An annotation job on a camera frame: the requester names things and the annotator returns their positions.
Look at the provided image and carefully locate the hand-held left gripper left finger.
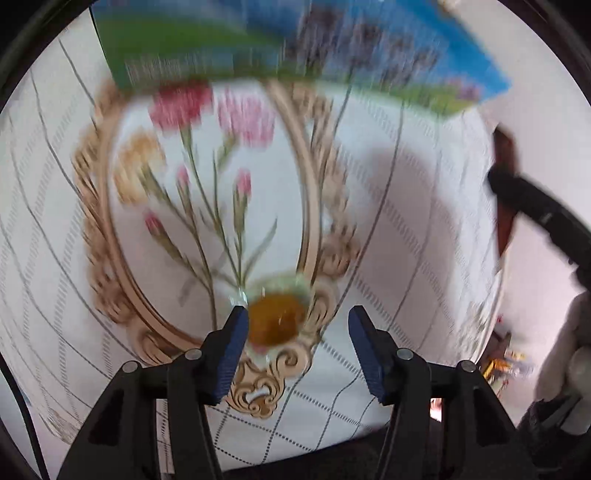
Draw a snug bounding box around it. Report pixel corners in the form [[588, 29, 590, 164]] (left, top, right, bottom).
[[58, 305, 250, 480]]

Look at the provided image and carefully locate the person's right hand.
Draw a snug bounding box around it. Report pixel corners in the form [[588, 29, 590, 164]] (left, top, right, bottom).
[[536, 291, 591, 411]]

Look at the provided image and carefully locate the blue green milk carton box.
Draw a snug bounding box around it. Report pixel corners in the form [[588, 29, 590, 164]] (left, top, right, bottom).
[[90, 0, 513, 123]]

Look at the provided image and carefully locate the dark red-brown object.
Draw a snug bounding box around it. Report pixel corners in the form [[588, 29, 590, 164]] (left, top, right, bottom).
[[492, 127, 520, 259]]

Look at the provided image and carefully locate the white printed tablecloth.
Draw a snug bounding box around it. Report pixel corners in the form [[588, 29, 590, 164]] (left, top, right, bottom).
[[0, 9, 509, 472]]

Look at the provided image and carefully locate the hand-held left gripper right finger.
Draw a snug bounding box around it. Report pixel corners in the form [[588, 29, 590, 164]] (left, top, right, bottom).
[[348, 305, 536, 480]]

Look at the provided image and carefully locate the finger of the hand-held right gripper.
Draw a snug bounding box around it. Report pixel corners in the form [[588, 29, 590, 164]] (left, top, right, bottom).
[[487, 168, 591, 296]]

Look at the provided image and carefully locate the colourful floor clutter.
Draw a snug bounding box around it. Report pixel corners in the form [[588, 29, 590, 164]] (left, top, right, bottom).
[[480, 330, 534, 398]]

